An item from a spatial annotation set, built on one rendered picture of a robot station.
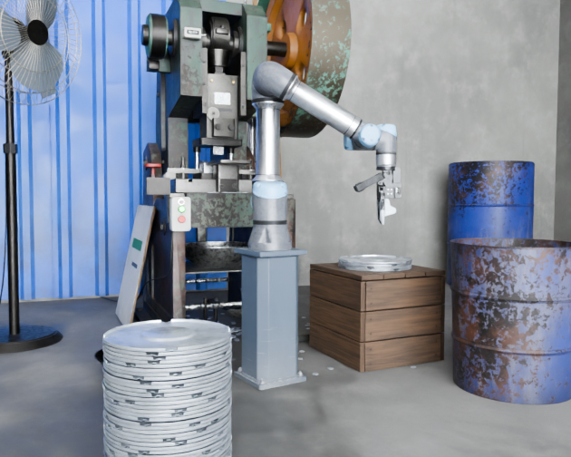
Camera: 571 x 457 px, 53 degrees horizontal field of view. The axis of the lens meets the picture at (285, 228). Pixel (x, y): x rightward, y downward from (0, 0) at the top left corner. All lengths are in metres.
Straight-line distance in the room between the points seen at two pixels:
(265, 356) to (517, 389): 0.79
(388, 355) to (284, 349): 0.42
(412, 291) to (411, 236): 2.34
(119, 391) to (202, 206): 1.24
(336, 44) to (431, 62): 2.27
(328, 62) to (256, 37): 0.37
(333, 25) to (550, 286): 1.35
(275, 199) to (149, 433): 0.91
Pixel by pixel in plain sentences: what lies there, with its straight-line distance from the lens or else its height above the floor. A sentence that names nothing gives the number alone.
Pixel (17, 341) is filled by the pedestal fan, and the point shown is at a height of 0.04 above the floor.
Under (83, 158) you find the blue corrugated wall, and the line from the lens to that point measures 3.70.
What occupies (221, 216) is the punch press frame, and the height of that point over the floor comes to 0.55.
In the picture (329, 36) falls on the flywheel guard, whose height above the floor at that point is 1.29.
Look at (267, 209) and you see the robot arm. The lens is 1.89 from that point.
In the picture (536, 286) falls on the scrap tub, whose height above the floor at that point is 0.36.
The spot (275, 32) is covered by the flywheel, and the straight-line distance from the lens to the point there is 3.10.
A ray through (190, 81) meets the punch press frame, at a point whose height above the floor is 1.12.
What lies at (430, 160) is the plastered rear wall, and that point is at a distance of 4.61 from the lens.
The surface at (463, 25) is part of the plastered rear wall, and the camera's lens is 4.96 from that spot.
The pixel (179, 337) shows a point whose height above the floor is 0.31.
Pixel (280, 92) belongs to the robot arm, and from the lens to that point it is 1.96.
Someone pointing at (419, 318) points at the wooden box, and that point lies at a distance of 2.22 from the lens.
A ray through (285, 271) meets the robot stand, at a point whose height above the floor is 0.38.
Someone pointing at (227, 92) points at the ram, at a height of 1.10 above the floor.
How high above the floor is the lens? 0.62
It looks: 3 degrees down
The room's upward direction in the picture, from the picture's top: straight up
